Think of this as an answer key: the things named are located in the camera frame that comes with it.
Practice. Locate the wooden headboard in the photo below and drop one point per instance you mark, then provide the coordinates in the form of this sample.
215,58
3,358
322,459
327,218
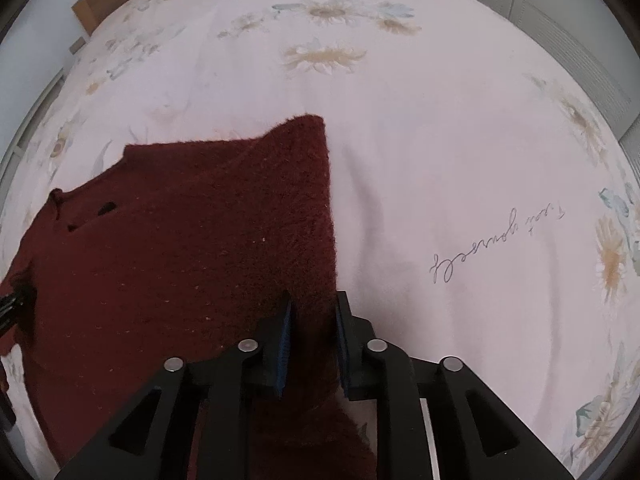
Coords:
92,10

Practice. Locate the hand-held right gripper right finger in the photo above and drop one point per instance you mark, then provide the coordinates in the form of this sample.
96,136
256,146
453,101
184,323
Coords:
342,345

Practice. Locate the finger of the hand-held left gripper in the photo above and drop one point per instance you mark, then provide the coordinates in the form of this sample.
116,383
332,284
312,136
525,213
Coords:
14,304

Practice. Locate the floral bed cover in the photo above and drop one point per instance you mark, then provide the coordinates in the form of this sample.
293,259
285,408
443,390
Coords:
425,160

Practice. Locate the dark red towel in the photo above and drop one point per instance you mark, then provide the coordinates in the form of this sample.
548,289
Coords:
175,235

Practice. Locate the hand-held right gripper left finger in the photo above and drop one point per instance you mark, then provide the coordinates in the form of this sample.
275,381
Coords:
284,345

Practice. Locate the white wardrobe doors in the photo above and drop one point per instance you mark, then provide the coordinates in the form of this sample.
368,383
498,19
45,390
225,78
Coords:
565,25

